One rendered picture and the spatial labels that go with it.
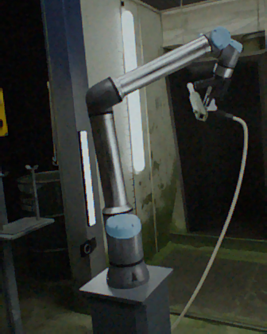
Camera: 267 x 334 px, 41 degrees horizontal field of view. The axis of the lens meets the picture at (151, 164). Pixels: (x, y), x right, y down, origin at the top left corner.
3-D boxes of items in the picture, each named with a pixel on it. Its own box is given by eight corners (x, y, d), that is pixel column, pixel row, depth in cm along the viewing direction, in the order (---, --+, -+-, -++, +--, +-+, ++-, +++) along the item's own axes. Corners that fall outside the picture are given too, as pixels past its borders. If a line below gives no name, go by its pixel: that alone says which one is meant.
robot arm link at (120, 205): (108, 251, 164) (79, 87, 153) (106, 239, 181) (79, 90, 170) (141, 244, 167) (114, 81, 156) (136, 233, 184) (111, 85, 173)
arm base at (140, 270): (136, 292, 145) (134, 269, 144) (98, 285, 154) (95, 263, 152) (156, 272, 162) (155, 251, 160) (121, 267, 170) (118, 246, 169)
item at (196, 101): (239, 122, 177) (196, 110, 173) (235, 131, 179) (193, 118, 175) (220, 91, 219) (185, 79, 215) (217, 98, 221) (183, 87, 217)
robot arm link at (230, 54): (222, 35, 172) (241, 40, 174) (212, 60, 178) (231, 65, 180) (227, 39, 164) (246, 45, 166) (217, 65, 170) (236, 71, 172)
